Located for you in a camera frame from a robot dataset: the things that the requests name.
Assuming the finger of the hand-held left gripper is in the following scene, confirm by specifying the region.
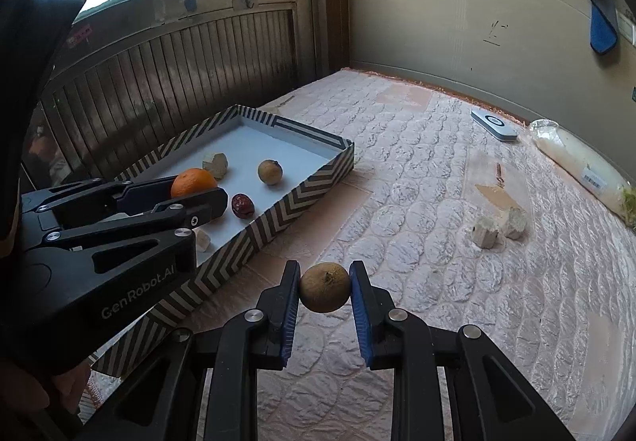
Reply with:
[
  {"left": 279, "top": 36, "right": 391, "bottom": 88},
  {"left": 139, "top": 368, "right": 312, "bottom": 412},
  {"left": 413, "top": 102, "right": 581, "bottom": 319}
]
[
  {"left": 22, "top": 176, "right": 176, "bottom": 234},
  {"left": 25, "top": 188, "right": 228, "bottom": 291}
]

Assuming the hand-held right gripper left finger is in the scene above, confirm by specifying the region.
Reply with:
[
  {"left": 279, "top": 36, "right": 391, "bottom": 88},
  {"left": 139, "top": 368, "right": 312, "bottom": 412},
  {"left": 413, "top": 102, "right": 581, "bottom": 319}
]
[{"left": 79, "top": 260, "right": 302, "bottom": 441}]

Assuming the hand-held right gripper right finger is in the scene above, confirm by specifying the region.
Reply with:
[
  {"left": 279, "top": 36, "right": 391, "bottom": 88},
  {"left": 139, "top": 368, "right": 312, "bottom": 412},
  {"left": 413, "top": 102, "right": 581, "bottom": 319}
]
[{"left": 348, "top": 260, "right": 577, "bottom": 441}]

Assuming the orange tangerine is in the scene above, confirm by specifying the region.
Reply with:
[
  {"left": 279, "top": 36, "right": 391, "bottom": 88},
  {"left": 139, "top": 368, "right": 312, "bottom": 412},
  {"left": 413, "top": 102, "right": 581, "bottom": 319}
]
[{"left": 170, "top": 168, "right": 219, "bottom": 198}]

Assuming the red date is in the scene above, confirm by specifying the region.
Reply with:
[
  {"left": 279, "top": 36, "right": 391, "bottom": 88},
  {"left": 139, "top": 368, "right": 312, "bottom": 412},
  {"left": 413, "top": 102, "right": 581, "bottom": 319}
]
[{"left": 231, "top": 193, "right": 256, "bottom": 220}]

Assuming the brown longan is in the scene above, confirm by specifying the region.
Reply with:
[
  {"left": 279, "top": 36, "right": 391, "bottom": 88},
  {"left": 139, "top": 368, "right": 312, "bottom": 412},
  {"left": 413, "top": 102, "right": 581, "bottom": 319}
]
[
  {"left": 299, "top": 262, "right": 351, "bottom": 313},
  {"left": 257, "top": 159, "right": 283, "bottom": 186}
]

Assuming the striped cardboard box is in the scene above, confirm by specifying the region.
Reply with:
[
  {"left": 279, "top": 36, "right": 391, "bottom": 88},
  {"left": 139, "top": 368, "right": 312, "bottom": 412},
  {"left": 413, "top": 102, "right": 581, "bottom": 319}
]
[{"left": 92, "top": 104, "right": 355, "bottom": 377}]

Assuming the person's left hand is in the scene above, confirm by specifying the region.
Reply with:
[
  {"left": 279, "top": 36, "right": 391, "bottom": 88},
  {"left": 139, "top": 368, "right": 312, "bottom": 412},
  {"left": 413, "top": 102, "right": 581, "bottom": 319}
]
[{"left": 50, "top": 364, "right": 93, "bottom": 414}]

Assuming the pink quilted bedspread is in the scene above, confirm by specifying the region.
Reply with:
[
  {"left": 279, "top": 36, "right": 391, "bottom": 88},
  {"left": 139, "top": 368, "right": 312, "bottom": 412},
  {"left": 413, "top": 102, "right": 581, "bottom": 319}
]
[{"left": 89, "top": 68, "right": 636, "bottom": 441}]

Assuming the brown wooden slat panel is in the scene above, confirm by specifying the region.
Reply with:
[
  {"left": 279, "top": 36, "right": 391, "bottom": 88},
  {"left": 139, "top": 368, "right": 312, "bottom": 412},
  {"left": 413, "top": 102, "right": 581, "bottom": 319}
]
[{"left": 40, "top": 9, "right": 299, "bottom": 184}]

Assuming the pink sticker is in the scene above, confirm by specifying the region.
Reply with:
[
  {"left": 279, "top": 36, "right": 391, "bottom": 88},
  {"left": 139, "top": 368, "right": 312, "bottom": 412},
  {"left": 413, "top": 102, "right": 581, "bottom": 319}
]
[{"left": 67, "top": 24, "right": 93, "bottom": 48}]

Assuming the white flat charger pad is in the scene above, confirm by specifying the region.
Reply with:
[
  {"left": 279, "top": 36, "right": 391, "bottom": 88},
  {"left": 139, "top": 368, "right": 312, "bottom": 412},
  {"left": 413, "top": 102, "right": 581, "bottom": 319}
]
[{"left": 470, "top": 108, "right": 518, "bottom": 142}]

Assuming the plastic wrapped white radish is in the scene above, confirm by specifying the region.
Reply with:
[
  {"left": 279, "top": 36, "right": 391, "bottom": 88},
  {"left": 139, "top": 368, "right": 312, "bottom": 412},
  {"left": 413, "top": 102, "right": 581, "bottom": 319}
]
[{"left": 528, "top": 119, "right": 636, "bottom": 218}]

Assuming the blue hanging cloth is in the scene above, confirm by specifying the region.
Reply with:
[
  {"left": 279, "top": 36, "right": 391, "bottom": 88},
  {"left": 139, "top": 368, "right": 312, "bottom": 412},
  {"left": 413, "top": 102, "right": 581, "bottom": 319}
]
[{"left": 582, "top": 0, "right": 619, "bottom": 55}]

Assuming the white wall switch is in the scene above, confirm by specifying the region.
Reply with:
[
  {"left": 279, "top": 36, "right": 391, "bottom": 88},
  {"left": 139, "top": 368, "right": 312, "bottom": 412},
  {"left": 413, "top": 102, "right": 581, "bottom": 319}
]
[{"left": 616, "top": 9, "right": 636, "bottom": 44}]

